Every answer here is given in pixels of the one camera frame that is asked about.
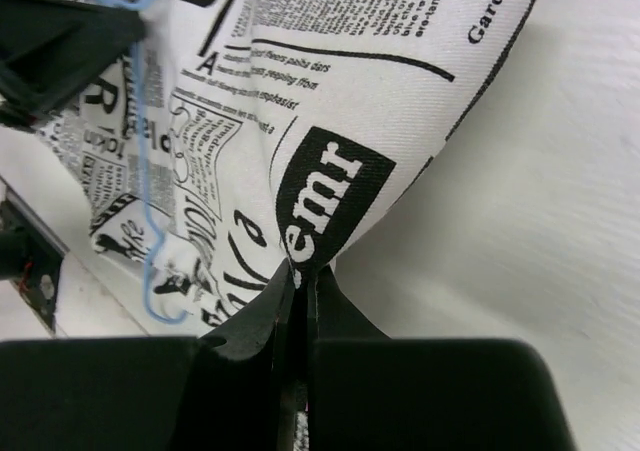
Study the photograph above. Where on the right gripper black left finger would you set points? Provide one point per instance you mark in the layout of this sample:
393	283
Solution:
227	390

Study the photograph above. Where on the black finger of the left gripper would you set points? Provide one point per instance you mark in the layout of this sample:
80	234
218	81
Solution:
51	50

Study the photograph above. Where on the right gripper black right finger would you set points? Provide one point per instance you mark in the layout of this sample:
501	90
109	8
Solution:
368	391

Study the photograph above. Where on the clear blue plastic hanger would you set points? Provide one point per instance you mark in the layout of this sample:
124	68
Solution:
137	55

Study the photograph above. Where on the black white newspaper print trousers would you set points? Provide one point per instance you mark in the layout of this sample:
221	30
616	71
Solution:
276	131

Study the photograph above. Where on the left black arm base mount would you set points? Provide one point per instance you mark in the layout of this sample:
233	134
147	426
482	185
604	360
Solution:
31	256

